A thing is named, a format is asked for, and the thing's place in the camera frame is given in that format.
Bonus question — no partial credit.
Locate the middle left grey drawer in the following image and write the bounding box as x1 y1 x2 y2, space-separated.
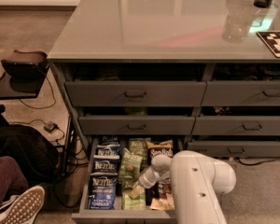
78 115 195 135

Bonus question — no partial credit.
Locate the top left grey drawer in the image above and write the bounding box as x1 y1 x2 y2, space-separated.
64 80 206 106

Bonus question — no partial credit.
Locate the grey drawer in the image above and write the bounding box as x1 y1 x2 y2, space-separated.
78 115 195 135
202 80 280 106
188 141 280 158
64 80 206 106
192 116 280 136

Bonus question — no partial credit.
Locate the dark glass side table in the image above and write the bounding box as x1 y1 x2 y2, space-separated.
0 73 45 100

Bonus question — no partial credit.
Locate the black white checker tag board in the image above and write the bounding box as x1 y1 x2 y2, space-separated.
257 31 280 58

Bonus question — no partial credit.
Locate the green jalapeno chip bag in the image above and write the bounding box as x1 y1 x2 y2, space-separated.
118 138 150 183
121 179 146 210

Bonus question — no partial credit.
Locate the rear blue Kettle chip bag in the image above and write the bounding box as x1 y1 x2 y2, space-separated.
95 144 121 156

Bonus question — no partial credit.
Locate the front brown sea salt bag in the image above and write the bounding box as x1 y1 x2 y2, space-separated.
150 178 175 211

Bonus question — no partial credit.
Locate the black device on side table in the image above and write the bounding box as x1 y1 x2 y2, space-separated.
1 49 48 80

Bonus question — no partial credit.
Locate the rear brown sea salt bag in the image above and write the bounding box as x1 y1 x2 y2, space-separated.
147 140 174 163

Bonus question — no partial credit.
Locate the bottom right grey drawer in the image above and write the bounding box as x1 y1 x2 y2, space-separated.
188 141 280 158

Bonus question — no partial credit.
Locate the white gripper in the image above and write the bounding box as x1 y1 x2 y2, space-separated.
129 167 161 199

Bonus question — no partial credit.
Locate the black backpack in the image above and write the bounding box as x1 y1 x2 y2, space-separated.
0 125 59 183

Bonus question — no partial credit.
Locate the black floor cable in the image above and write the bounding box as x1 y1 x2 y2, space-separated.
18 72 58 110

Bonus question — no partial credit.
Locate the white soled sneaker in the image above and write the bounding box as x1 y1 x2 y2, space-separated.
0 186 45 224

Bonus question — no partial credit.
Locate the front blue Kettle chip bag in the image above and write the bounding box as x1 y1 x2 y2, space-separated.
89 172 118 210

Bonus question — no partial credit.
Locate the seated person maroon leg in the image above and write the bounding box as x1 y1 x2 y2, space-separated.
0 156 28 205

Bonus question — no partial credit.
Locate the brown sea salt bag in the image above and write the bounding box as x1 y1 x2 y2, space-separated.
150 178 175 211
147 140 174 163

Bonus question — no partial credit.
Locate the black power adapter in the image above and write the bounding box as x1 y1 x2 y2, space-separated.
43 121 57 133

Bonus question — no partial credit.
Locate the middle right grey drawer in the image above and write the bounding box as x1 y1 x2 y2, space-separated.
192 116 280 136

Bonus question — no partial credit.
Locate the top right grey drawer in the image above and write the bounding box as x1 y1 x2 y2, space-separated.
202 80 280 106

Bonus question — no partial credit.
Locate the open bottom left drawer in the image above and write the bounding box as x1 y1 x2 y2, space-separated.
72 136 177 224

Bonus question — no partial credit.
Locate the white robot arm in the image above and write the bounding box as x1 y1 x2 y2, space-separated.
129 150 236 224

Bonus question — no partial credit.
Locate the grey drawer cabinet counter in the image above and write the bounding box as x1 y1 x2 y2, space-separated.
49 0 280 224

